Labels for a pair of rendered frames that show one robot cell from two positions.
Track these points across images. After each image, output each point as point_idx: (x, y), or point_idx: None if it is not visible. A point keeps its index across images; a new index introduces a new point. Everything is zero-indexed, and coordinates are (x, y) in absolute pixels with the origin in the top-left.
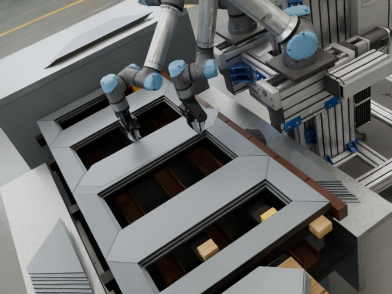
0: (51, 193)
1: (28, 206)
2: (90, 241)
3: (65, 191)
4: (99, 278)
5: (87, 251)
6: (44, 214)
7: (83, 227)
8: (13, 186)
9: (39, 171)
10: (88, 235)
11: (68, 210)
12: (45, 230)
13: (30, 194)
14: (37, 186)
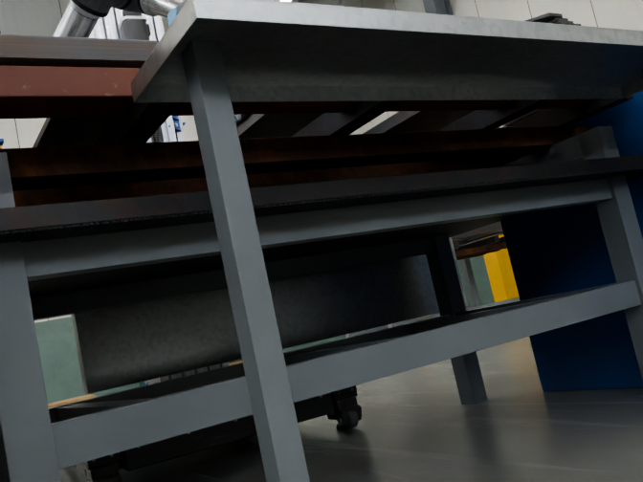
0: (303, 76)
1: (341, 43)
2: (424, 173)
3: (206, 191)
4: (538, 91)
5: (482, 99)
6: (380, 61)
7: (378, 177)
8: (217, 24)
9: (174, 71)
10: (397, 191)
11: (369, 96)
12: (435, 57)
13: (284, 49)
14: (255, 62)
